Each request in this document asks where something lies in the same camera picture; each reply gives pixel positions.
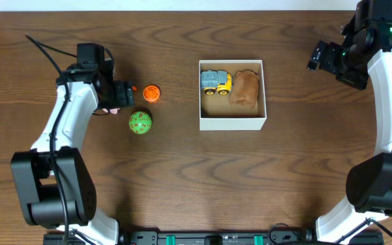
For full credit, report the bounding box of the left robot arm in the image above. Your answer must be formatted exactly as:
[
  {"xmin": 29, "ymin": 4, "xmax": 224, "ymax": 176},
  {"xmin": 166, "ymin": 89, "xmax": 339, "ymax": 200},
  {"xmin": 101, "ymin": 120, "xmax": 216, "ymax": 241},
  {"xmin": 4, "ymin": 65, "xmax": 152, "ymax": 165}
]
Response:
[{"xmin": 11, "ymin": 43, "xmax": 134, "ymax": 244}]

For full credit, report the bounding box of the green round die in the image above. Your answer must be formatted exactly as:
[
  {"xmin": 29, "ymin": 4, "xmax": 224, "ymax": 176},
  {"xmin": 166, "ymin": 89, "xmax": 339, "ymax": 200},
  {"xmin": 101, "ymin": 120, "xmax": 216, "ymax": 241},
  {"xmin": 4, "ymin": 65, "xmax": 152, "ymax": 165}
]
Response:
[{"xmin": 129, "ymin": 111, "xmax": 152, "ymax": 134}]

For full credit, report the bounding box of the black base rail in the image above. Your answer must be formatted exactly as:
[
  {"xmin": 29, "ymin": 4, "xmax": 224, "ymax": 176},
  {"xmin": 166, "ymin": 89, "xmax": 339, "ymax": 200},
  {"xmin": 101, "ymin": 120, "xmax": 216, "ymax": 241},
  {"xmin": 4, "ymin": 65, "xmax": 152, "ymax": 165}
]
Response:
[{"xmin": 43, "ymin": 227, "xmax": 385, "ymax": 245}]

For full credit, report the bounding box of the white pink duck toy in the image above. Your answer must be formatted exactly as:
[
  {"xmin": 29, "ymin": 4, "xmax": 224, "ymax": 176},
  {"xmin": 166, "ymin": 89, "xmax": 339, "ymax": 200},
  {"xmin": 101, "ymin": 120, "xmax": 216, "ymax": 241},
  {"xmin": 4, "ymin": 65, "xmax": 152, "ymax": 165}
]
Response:
[{"xmin": 101, "ymin": 86, "xmax": 137, "ymax": 115}]

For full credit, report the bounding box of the left black cable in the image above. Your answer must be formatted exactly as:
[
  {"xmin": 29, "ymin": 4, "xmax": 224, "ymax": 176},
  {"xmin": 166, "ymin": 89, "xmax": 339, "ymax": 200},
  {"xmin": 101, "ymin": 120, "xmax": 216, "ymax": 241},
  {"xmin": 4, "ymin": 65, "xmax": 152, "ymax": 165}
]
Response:
[{"xmin": 24, "ymin": 33, "xmax": 81, "ymax": 245}]

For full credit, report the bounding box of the brown plush toy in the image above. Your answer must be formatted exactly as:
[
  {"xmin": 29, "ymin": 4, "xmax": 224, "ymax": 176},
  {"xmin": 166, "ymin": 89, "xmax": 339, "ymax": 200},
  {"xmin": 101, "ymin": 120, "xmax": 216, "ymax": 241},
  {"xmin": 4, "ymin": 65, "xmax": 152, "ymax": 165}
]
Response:
[{"xmin": 229, "ymin": 70, "xmax": 259, "ymax": 109}]

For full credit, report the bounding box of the orange round die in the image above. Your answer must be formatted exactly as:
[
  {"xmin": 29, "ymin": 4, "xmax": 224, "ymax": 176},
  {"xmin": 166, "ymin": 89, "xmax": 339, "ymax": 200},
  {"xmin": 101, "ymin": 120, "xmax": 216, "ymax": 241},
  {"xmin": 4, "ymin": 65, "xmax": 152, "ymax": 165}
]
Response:
[{"xmin": 142, "ymin": 85, "xmax": 161, "ymax": 103}]

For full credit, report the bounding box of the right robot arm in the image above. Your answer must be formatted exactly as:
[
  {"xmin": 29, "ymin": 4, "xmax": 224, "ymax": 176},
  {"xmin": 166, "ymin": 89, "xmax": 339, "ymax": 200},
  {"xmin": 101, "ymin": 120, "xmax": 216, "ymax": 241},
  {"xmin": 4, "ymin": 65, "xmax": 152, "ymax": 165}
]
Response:
[{"xmin": 308, "ymin": 0, "xmax": 392, "ymax": 244}]

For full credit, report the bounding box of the white cardboard box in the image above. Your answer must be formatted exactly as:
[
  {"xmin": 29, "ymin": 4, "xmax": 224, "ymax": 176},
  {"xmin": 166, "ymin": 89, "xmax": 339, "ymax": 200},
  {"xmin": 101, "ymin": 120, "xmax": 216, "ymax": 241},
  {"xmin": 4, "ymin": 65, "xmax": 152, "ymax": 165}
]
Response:
[{"xmin": 199, "ymin": 60, "xmax": 267, "ymax": 131}]

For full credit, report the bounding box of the yellow grey toy truck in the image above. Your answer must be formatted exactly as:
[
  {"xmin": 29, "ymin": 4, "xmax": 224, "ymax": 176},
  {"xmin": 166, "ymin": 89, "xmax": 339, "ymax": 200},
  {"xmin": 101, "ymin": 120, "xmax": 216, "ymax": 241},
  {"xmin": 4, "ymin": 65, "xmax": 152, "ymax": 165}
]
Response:
[{"xmin": 200, "ymin": 70, "xmax": 233, "ymax": 95}]

